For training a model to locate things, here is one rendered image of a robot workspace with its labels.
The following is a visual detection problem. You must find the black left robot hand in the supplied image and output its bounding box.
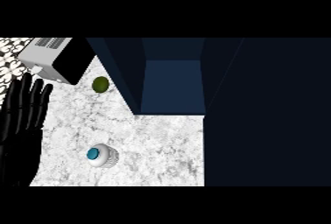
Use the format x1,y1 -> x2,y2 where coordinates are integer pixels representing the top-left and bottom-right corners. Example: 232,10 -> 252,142
0,72 -> 55,187

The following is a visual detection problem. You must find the dark blue open cabinet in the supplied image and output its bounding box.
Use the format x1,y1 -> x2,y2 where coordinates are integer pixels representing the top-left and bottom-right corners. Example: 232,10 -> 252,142
86,37 -> 246,116

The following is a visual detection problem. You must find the dark blue cabinet door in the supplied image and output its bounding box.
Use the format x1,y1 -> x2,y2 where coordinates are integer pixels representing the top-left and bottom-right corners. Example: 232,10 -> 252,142
203,37 -> 331,187

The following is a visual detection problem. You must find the green round fruit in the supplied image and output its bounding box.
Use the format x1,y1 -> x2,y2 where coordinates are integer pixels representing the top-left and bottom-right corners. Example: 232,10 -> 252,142
91,76 -> 110,94

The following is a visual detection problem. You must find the grey and black microwave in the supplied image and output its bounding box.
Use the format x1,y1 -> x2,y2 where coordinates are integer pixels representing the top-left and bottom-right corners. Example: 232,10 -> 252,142
17,37 -> 98,86

